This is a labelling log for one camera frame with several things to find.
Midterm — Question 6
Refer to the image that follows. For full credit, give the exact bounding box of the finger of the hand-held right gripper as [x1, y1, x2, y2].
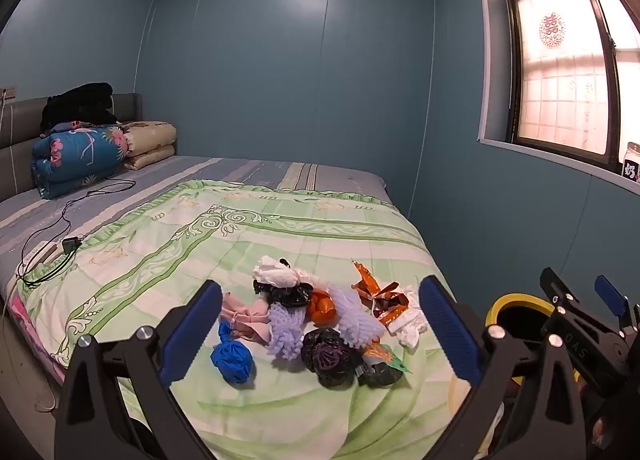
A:
[540, 267, 583, 317]
[594, 275, 640, 335]

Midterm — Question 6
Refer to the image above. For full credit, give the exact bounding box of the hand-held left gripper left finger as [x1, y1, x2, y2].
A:
[52, 280, 224, 460]

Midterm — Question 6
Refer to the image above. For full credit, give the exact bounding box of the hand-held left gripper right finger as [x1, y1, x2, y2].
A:
[418, 276, 586, 460]

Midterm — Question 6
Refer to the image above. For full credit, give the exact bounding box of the white paper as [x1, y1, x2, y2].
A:
[387, 287, 426, 350]

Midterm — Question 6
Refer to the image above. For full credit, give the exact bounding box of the yellow-rimmed black bin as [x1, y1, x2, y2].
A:
[486, 293, 583, 386]

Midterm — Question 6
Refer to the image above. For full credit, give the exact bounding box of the pink plastic bag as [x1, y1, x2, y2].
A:
[218, 292, 273, 343]

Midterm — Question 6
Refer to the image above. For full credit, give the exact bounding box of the blue plastic bag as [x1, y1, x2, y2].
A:
[211, 324, 256, 386]

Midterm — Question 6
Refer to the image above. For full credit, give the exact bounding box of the green orange snack wrapper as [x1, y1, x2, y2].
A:
[362, 344, 415, 376]

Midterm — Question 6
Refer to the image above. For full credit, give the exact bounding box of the small purple foam net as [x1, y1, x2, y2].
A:
[267, 302, 308, 368]

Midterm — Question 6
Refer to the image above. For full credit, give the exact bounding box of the large purple foam net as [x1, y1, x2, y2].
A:
[327, 286, 383, 352]

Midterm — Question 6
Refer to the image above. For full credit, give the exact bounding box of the white plastic bag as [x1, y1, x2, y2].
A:
[252, 256, 321, 291]

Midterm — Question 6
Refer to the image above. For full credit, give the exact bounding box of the black purple plastic bag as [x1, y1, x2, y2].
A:
[301, 327, 361, 388]

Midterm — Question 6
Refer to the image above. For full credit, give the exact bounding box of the orange plastic bag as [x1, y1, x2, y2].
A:
[306, 289, 336, 328]

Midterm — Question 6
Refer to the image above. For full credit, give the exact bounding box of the green floral blanket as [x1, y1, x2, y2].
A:
[15, 179, 496, 460]

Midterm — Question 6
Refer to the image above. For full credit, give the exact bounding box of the clear jar with dark label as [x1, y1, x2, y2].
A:
[621, 142, 640, 184]

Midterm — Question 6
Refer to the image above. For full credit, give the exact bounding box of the striped bed sheet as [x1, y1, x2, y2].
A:
[0, 156, 391, 301]

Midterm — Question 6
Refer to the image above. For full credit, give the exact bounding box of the white power strip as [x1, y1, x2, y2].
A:
[25, 240, 66, 271]

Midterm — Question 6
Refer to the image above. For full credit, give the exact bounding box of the beige folded quilt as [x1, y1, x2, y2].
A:
[120, 121, 178, 171]

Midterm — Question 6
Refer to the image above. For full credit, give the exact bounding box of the brown framed window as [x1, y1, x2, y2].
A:
[492, 0, 640, 175]

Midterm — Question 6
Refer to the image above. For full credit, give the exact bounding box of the blue floral folded quilt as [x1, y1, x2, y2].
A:
[31, 122, 130, 199]

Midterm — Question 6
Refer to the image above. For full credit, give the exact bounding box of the black clothes pile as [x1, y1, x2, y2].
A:
[41, 82, 121, 133]

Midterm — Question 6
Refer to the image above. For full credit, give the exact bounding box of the red paper window decal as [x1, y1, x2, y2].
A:
[538, 14, 567, 49]

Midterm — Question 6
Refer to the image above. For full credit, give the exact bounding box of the black cable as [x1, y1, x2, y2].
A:
[17, 179, 137, 285]

